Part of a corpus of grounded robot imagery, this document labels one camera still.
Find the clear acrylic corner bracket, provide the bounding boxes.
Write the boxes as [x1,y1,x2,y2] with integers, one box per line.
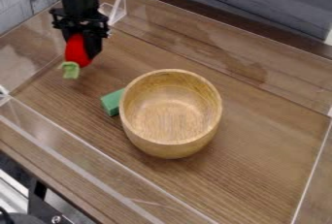
[99,0,127,26]

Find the black table leg bracket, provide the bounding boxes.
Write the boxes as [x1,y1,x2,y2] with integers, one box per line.
[26,179,73,224]

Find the wooden bowl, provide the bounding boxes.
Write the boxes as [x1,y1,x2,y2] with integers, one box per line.
[119,69,223,159]

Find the black cable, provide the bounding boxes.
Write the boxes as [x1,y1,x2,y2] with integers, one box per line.
[0,207,17,224]

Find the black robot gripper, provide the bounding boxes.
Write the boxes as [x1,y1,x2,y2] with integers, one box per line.
[49,8,108,60]

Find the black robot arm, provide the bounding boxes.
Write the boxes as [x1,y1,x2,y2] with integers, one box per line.
[49,0,108,60]

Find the green foam block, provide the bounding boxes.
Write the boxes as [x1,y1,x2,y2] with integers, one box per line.
[100,89,124,116]

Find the red plush strawberry green leaves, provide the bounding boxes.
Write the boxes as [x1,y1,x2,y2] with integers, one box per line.
[59,33,91,80]

